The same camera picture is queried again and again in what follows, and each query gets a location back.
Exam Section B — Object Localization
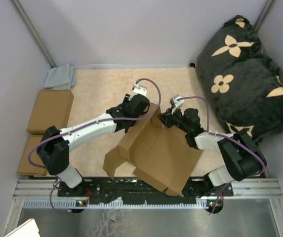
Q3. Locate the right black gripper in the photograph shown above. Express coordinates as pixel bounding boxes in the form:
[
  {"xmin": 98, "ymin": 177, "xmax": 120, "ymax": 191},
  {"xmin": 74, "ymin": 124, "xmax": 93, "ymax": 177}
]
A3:
[{"xmin": 157, "ymin": 106, "xmax": 190, "ymax": 133}]

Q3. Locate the brown cardboard box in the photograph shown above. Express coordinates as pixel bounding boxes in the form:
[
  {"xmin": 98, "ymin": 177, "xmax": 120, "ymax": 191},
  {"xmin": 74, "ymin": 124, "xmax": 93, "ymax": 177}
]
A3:
[{"xmin": 103, "ymin": 103, "xmax": 202, "ymax": 196}]

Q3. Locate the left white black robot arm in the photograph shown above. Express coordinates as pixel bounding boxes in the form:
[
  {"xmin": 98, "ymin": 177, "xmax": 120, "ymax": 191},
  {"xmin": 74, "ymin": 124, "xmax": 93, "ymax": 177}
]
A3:
[{"xmin": 36, "ymin": 94, "xmax": 150, "ymax": 196}]

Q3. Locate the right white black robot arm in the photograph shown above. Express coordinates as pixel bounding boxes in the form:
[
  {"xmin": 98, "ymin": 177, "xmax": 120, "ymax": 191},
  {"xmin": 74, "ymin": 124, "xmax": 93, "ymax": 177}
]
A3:
[{"xmin": 158, "ymin": 108, "xmax": 267, "ymax": 196}]

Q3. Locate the folded brown box upper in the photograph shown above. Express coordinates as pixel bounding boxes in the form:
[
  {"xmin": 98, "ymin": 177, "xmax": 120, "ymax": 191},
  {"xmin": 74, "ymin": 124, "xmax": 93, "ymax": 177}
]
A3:
[{"xmin": 27, "ymin": 90, "xmax": 74, "ymax": 135}]

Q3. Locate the black floral pillow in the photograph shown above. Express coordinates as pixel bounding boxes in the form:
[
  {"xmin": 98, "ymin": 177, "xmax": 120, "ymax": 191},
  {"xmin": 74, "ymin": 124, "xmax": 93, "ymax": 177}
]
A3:
[{"xmin": 195, "ymin": 15, "xmax": 283, "ymax": 140}]

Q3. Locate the grey cloth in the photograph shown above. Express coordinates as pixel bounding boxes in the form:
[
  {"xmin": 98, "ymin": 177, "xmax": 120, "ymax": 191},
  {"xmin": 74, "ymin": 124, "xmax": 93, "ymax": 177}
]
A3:
[{"xmin": 44, "ymin": 64, "xmax": 76, "ymax": 90}]

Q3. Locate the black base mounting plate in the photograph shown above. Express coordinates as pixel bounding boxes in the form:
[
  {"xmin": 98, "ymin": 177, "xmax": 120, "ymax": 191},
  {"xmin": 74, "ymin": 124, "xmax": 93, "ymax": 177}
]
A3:
[{"xmin": 58, "ymin": 177, "xmax": 234, "ymax": 213}]

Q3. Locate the white paper sheet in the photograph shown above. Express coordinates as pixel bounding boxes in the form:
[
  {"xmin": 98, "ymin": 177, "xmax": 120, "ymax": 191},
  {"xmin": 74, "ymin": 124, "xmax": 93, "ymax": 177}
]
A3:
[{"xmin": 5, "ymin": 218, "xmax": 40, "ymax": 237}]

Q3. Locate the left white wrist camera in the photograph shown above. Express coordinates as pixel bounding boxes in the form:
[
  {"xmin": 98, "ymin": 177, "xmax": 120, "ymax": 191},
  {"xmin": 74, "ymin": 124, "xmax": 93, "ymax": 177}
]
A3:
[{"xmin": 132, "ymin": 80, "xmax": 148, "ymax": 96}]

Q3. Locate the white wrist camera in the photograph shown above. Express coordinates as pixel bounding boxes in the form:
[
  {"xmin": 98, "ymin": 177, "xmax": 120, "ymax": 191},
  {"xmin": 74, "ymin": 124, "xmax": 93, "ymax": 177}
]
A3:
[
  {"xmin": 132, "ymin": 80, "xmax": 148, "ymax": 96},
  {"xmin": 170, "ymin": 94, "xmax": 185, "ymax": 114}
]

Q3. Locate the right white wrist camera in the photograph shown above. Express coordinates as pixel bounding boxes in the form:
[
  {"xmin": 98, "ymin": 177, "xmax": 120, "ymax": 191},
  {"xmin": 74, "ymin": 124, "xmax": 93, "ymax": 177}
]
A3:
[{"xmin": 170, "ymin": 94, "xmax": 185, "ymax": 114}]

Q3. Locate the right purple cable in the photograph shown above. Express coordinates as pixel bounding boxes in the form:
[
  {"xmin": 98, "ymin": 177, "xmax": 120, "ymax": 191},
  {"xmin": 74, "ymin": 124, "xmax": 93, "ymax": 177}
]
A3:
[{"xmin": 178, "ymin": 95, "xmax": 268, "ymax": 214}]

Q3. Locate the purple cable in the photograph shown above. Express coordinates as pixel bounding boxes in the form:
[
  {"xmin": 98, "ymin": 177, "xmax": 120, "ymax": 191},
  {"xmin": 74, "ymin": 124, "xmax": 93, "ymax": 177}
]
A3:
[
  {"xmin": 27, "ymin": 78, "xmax": 162, "ymax": 215},
  {"xmin": 178, "ymin": 95, "xmax": 268, "ymax": 214}
]

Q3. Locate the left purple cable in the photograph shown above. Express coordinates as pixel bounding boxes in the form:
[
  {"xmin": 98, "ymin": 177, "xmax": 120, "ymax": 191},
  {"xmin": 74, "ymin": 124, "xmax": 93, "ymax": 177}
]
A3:
[{"xmin": 27, "ymin": 78, "xmax": 162, "ymax": 215}]

